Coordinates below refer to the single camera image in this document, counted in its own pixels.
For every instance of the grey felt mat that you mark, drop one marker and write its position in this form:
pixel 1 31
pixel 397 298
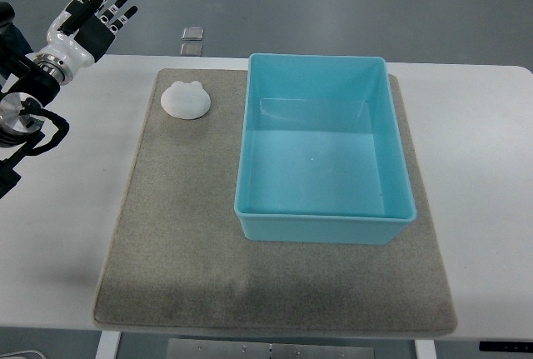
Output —
pixel 179 261

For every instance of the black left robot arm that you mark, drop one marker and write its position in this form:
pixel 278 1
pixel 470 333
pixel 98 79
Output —
pixel 25 122

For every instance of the upper floor socket plate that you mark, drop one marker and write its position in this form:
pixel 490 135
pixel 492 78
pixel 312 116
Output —
pixel 192 33

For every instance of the floor socket plate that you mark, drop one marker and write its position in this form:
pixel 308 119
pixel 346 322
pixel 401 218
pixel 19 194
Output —
pixel 192 33
pixel 191 49

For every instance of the light blue plastic box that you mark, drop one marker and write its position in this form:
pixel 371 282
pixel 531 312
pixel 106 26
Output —
pixel 322 157

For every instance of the metal table base plate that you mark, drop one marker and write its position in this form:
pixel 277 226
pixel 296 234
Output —
pixel 198 349

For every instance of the white right table leg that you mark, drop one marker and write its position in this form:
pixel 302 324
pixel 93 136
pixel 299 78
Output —
pixel 425 349

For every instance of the white round toy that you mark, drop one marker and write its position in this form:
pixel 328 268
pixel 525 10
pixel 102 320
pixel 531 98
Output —
pixel 186 100

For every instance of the lower floor socket plate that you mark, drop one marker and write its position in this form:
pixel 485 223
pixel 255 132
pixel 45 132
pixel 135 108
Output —
pixel 191 49

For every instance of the white left table leg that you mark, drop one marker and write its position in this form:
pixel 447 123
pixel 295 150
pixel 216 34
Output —
pixel 108 345

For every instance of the black table control panel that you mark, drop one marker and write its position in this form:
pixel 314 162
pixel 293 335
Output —
pixel 513 347

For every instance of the white table leg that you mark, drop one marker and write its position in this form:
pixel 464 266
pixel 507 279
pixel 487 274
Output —
pixel 108 345
pixel 425 349

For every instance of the black white robotic left hand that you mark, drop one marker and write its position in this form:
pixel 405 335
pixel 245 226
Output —
pixel 80 35

